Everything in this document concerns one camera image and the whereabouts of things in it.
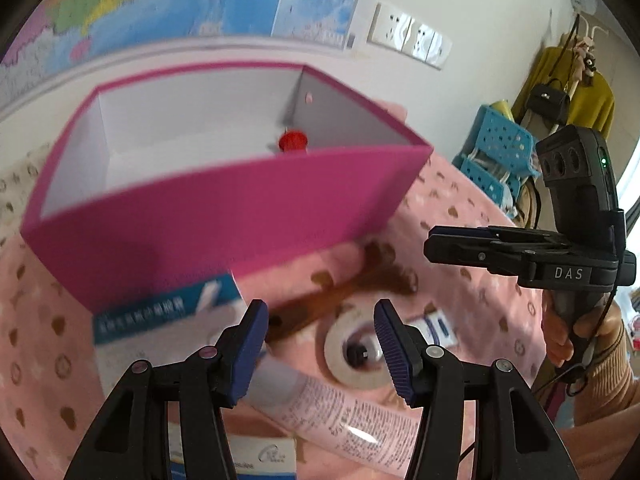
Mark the black handbag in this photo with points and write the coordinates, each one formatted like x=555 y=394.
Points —
x=547 y=102

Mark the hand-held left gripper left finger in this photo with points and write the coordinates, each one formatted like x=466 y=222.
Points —
x=250 y=355

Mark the person's right forearm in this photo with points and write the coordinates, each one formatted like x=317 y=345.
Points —
x=610 y=400

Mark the small white and blue tube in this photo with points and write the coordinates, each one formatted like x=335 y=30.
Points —
x=440 y=330

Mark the pink printed blanket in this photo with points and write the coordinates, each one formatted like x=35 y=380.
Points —
x=450 y=195

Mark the white wall socket panel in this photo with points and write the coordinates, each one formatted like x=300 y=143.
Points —
x=410 y=35

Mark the person's right hand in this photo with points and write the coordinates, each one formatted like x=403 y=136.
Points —
x=557 y=345

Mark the white tape roll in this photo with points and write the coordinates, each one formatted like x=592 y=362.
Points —
x=335 y=355

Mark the pink cardboard box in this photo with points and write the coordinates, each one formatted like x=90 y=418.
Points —
x=225 y=210

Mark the yellow garment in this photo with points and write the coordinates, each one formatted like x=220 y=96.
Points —
x=595 y=105

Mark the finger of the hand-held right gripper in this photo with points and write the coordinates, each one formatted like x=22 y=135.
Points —
x=500 y=234
x=465 y=252

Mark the colourful wall map poster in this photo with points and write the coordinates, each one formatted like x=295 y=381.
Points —
x=150 y=0

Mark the blue wall map poster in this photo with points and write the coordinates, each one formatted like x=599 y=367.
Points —
x=325 y=0

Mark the blue plastic storage rack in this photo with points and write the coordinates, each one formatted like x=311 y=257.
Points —
x=500 y=145

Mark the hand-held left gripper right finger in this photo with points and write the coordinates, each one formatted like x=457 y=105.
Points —
x=390 y=350

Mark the white and blue carton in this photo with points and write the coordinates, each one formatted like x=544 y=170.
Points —
x=260 y=455
x=150 y=325

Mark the pink squeeze tube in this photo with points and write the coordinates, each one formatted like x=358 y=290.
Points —
x=325 y=420

